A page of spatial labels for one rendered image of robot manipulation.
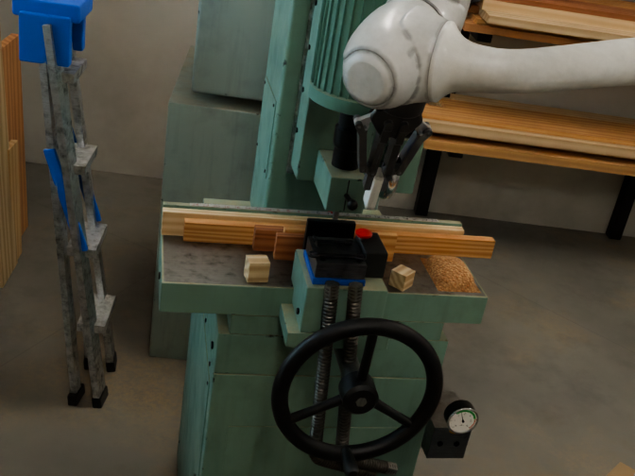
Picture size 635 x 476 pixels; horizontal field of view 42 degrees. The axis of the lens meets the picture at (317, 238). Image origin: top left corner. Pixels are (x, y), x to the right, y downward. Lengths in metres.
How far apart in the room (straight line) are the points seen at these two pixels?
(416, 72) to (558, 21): 2.50
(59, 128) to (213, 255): 0.78
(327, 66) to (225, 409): 0.66
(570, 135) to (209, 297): 2.47
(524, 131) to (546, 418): 1.29
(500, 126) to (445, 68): 2.56
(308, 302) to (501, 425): 1.53
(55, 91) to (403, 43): 1.30
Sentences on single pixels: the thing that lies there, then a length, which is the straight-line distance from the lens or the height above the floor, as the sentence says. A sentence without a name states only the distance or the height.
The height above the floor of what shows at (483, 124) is 0.62.
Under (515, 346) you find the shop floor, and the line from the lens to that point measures 3.25.
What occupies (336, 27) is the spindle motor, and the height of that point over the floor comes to 1.34.
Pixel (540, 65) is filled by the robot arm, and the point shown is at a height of 1.42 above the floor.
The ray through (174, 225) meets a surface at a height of 0.92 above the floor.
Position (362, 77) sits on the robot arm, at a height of 1.37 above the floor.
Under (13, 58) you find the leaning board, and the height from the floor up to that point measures 0.72.
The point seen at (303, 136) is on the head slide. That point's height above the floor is 1.09.
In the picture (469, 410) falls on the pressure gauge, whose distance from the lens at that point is 1.65.
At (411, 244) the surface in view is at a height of 0.92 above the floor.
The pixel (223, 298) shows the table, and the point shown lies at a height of 0.87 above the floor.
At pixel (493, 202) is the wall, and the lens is 4.23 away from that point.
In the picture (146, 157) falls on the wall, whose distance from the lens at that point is 4.05.
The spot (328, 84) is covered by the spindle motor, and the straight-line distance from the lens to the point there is 1.45.
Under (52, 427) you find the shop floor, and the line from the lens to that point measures 2.54.
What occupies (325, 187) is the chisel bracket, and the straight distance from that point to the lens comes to 1.55.
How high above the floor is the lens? 1.64
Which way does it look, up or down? 26 degrees down
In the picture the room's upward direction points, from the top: 10 degrees clockwise
